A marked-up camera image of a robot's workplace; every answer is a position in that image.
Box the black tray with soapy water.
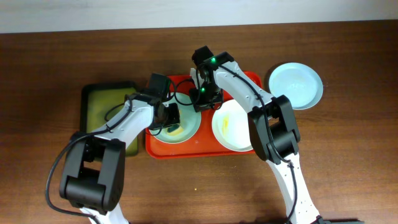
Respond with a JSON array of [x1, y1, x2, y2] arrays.
[[80, 81, 140, 157]]

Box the light blue plate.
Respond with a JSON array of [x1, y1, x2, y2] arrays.
[[268, 62, 323, 110]]

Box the green plate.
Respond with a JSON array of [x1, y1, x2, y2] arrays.
[[149, 98, 201, 144]]

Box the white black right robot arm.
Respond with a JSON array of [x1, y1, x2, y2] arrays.
[[190, 47, 325, 223]]

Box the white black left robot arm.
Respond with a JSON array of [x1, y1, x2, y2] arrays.
[[60, 93, 180, 223]]

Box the green yellow sponge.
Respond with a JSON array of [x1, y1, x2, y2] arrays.
[[167, 124, 184, 136]]

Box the white plate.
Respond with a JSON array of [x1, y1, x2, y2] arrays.
[[211, 100, 253, 152]]

